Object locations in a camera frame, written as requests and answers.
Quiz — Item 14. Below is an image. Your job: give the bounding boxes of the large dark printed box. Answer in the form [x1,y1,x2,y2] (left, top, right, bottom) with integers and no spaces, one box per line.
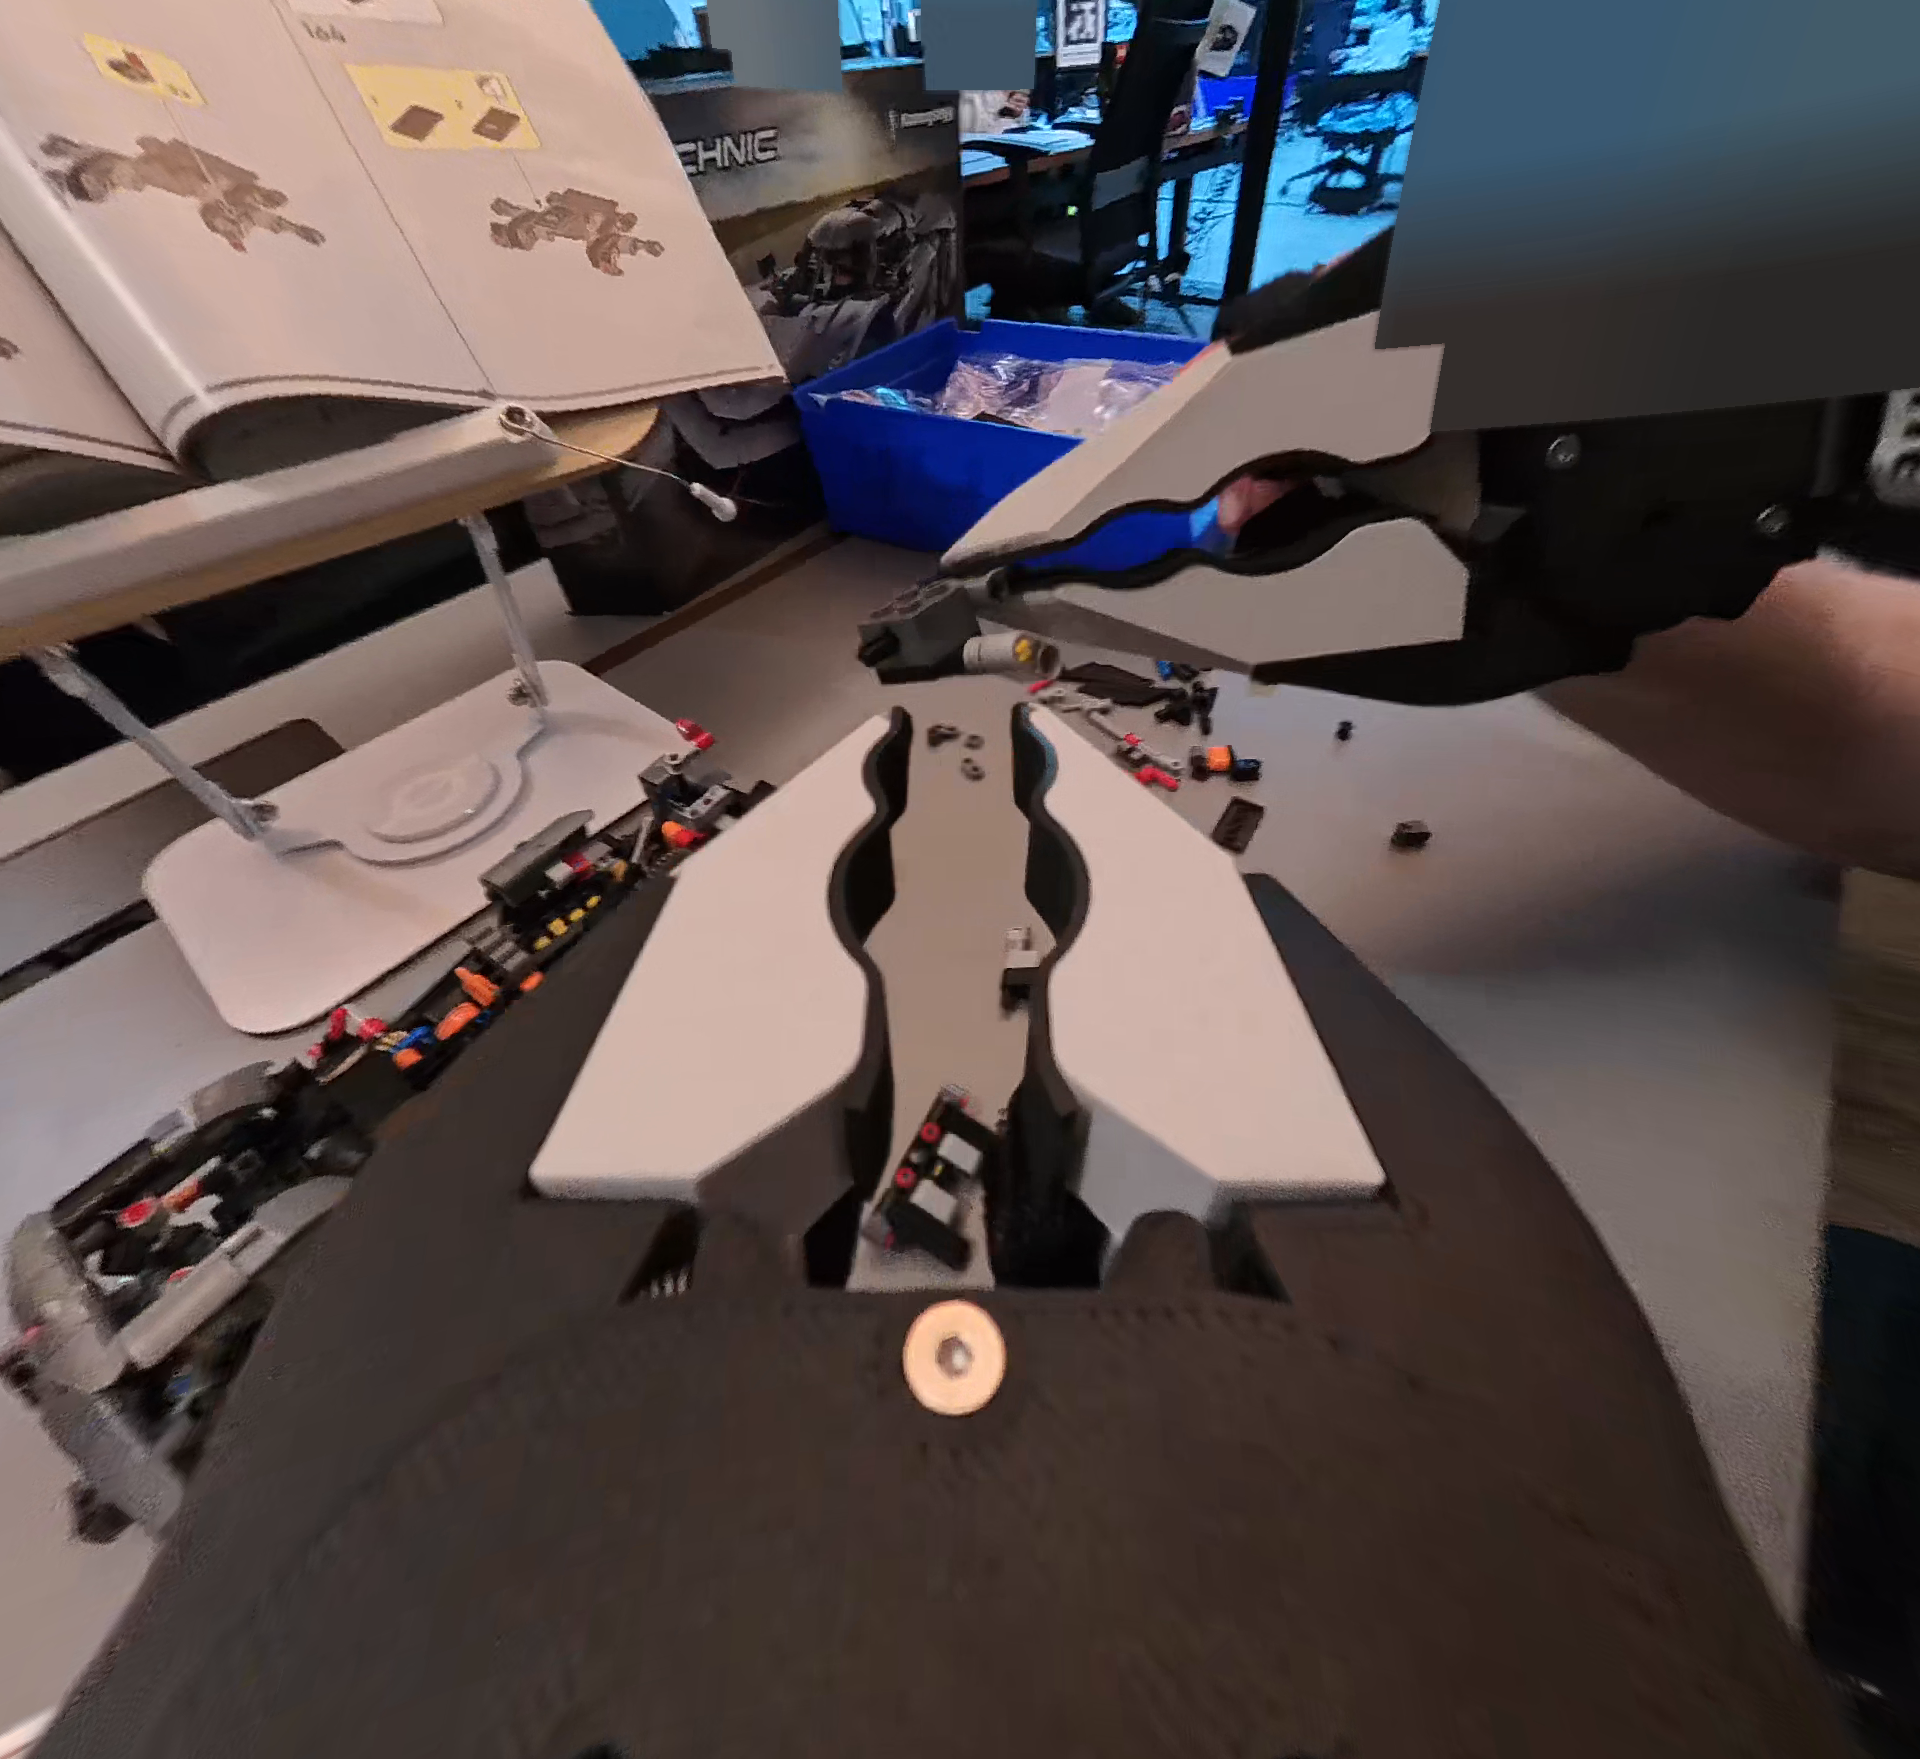
[532,87,970,616]

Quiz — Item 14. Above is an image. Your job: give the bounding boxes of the blue plastic bin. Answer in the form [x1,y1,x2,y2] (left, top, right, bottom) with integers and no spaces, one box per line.
[791,316,1219,554]

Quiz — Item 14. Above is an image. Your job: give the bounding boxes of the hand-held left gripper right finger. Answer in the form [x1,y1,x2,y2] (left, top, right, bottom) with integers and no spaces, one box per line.
[996,705,1390,1288]

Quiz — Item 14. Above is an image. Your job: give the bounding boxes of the black lego assembly red pins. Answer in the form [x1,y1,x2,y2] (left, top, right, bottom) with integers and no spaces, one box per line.
[858,1077,1004,1269]

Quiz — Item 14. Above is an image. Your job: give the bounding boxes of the black pole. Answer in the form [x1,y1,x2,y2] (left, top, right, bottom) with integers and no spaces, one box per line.
[1221,0,1324,300]

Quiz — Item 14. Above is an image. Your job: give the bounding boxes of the person's dark trousers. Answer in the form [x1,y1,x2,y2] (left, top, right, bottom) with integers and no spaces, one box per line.
[1803,1222,1920,1723]

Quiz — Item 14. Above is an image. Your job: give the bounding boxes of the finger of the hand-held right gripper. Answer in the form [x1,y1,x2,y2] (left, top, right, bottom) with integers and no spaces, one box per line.
[982,514,1474,681]
[940,313,1447,580]

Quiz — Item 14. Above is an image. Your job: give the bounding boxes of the open instruction booklet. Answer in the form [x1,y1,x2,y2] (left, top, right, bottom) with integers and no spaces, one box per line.
[0,0,791,489]

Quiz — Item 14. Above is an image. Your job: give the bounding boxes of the clear plastic bags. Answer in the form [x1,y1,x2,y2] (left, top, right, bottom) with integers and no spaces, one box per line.
[843,351,1189,444]

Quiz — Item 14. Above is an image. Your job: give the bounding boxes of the dark grey lego axle assembly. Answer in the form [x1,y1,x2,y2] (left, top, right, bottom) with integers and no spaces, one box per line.
[855,582,1064,686]

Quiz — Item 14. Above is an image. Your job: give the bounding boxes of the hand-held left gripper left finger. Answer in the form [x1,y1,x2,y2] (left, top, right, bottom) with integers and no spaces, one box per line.
[527,708,914,1286]

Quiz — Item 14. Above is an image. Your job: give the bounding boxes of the person's right forearm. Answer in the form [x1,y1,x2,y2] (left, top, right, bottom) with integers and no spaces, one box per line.
[1536,556,1920,879]

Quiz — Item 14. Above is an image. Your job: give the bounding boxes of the large lego vehicle model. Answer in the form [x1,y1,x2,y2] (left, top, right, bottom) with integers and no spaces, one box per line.
[0,720,777,1545]

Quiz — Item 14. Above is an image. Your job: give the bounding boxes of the black office chair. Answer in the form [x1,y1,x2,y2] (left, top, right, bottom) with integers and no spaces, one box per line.
[1072,0,1219,325]

